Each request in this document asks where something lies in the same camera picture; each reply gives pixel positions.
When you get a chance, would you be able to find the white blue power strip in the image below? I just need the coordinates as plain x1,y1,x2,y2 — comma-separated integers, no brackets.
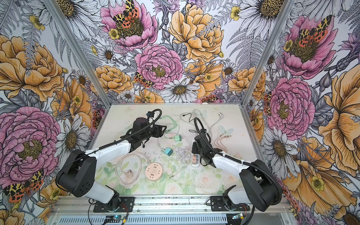
191,154,200,168

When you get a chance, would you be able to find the pink charger cable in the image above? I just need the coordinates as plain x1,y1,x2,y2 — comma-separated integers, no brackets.
213,133,233,154

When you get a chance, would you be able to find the teal charger plug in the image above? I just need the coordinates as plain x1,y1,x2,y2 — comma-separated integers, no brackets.
164,148,173,156

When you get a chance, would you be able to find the pink charger plug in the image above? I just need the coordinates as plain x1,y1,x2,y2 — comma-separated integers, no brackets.
192,155,197,165

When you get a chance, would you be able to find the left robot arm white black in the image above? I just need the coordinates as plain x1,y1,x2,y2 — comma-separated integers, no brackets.
55,118,167,211

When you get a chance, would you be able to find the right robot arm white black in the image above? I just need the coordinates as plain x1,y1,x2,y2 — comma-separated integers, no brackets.
192,135,283,212

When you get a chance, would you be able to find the green charger plug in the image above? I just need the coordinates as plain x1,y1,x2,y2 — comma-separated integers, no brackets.
173,135,182,142

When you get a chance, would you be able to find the round pink power socket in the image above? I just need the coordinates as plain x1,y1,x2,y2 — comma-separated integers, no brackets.
145,163,163,182

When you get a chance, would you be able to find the white thin coiled cable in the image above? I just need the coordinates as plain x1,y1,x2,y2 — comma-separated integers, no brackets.
174,146,192,165

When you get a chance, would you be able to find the green thin cable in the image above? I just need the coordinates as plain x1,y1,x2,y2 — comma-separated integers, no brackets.
160,115,181,138

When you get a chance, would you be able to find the white power strip cable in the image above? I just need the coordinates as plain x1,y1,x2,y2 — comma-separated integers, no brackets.
179,109,224,134

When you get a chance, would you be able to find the clear pink socket cable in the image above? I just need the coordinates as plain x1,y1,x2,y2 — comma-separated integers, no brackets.
114,151,152,189

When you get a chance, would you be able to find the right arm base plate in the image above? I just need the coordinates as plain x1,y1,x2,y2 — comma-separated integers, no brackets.
210,196,250,212

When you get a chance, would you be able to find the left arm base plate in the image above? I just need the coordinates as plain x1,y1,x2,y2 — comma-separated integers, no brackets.
93,197,136,213

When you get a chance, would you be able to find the aluminium front rail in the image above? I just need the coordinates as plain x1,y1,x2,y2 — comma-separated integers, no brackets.
48,195,296,225

